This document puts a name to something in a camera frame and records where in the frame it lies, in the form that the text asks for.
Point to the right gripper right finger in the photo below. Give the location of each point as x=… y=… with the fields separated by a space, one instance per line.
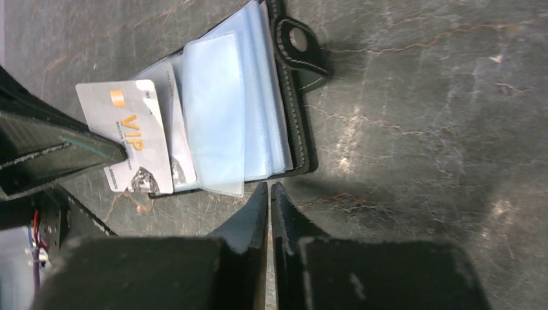
x=315 y=270

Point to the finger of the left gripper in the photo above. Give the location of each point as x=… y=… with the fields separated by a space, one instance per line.
x=41 y=146

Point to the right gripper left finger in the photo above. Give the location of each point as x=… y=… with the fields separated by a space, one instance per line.
x=225 y=269

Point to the black card holder wallet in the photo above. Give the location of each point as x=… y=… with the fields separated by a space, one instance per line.
x=241 y=87

